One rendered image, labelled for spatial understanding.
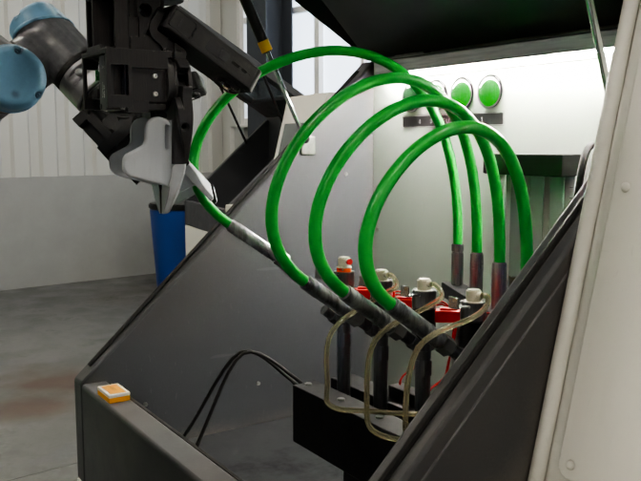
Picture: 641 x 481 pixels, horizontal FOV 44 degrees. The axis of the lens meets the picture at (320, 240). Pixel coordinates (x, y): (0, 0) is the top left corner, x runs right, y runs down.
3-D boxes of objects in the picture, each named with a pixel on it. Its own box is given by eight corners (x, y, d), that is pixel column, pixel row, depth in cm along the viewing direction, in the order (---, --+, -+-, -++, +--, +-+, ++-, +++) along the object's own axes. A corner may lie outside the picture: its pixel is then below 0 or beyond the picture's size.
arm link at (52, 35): (8, 50, 114) (56, 17, 116) (58, 105, 112) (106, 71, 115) (-5, 20, 106) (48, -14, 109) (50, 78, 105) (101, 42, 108)
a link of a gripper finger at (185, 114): (156, 163, 77) (155, 72, 76) (174, 163, 78) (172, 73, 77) (175, 164, 73) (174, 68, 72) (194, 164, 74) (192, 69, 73)
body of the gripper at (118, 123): (140, 189, 112) (84, 127, 113) (186, 147, 112) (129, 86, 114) (125, 178, 104) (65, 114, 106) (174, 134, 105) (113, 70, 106)
